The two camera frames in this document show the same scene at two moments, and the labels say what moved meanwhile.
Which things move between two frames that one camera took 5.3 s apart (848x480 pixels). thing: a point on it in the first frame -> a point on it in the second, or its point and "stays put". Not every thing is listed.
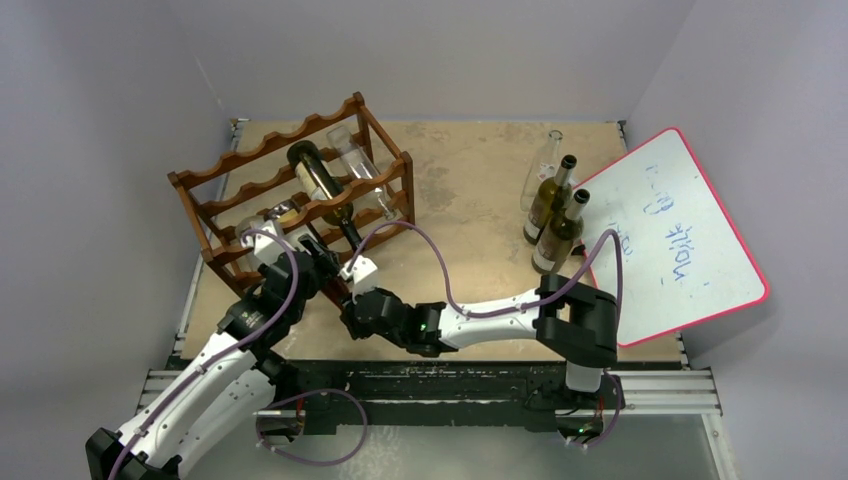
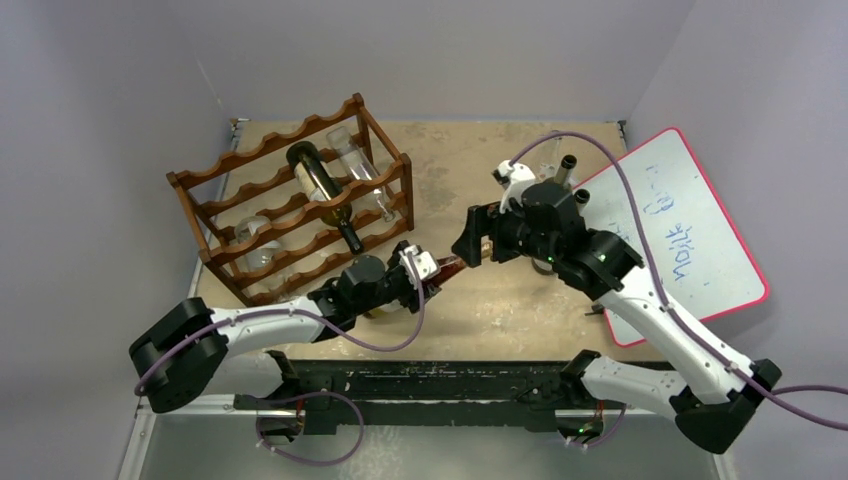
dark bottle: [332, 285] -> [447, 266]
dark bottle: [322, 181] stays put
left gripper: [325, 268] -> [411, 299]
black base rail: [315, 397] stays put
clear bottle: [359, 164] stays put
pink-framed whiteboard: [685, 263] stays put
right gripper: [346, 291] -> [477, 231]
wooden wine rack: [276, 208] stays put
